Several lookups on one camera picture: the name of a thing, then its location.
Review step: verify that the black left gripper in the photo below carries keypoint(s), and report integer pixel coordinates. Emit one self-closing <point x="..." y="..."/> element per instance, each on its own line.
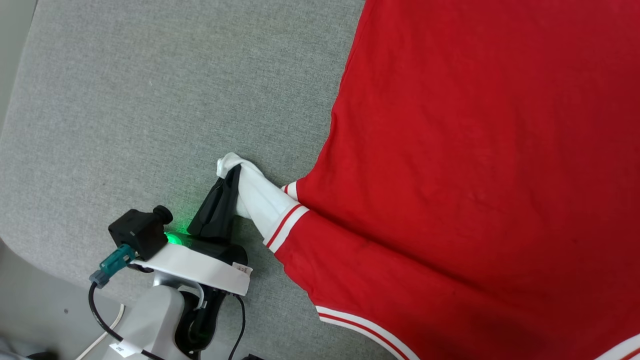
<point x="215" y="246"/>

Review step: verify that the red and white shirt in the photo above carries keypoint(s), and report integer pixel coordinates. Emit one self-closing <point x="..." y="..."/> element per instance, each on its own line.
<point x="475" y="150"/>

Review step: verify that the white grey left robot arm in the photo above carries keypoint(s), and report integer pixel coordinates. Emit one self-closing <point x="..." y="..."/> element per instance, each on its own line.
<point x="150" y="320"/>

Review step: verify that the grey fabric sofa cushion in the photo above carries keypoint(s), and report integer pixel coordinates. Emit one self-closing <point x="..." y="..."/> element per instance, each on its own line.
<point x="175" y="100"/>

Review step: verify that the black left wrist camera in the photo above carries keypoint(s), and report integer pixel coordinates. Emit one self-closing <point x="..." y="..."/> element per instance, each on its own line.
<point x="137" y="232"/>

